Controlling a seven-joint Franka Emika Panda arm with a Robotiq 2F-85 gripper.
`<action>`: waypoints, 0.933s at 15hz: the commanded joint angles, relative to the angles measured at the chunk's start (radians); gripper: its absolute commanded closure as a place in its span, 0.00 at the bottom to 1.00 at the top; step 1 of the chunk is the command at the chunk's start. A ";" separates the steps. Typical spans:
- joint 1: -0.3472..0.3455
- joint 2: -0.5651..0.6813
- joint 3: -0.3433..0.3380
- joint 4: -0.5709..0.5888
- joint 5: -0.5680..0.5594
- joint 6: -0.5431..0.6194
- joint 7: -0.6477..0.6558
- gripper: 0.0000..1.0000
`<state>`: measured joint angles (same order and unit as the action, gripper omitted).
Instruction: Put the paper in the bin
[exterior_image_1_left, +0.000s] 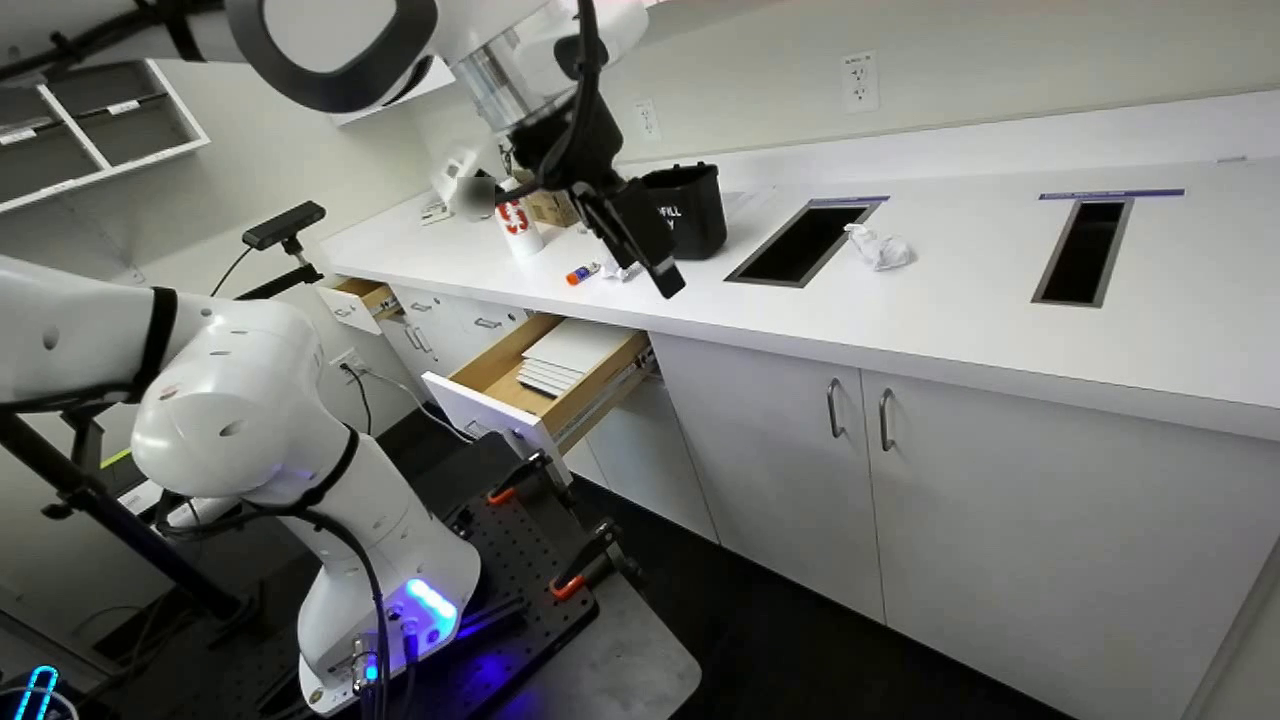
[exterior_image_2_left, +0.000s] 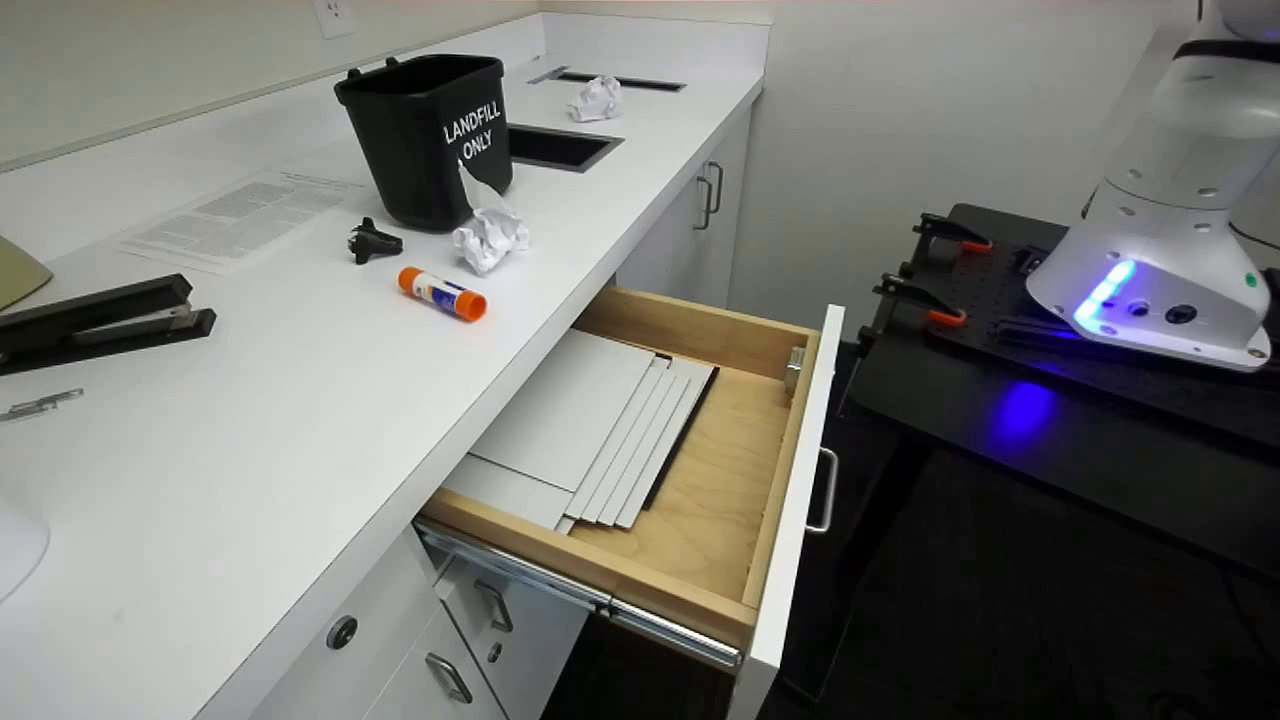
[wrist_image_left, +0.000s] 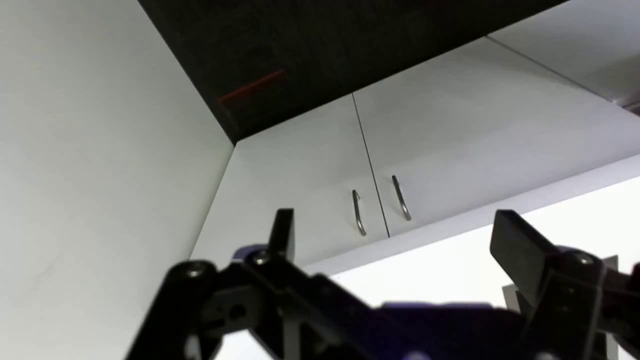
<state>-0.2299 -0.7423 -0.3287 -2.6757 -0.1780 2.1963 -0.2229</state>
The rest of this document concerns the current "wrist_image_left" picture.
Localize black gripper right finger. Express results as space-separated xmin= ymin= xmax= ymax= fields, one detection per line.
xmin=489 ymin=207 xmax=640 ymax=360

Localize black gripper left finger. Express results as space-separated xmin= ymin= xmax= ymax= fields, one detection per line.
xmin=127 ymin=205 xmax=388 ymax=360

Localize white cabinet door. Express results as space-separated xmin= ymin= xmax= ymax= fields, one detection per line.
xmin=191 ymin=92 xmax=392 ymax=267
xmin=489 ymin=0 xmax=640 ymax=108
xmin=350 ymin=35 xmax=640 ymax=240

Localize silver cabinet door handle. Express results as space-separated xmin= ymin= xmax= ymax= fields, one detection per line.
xmin=390 ymin=171 xmax=415 ymax=223
xmin=350 ymin=187 xmax=370 ymax=237

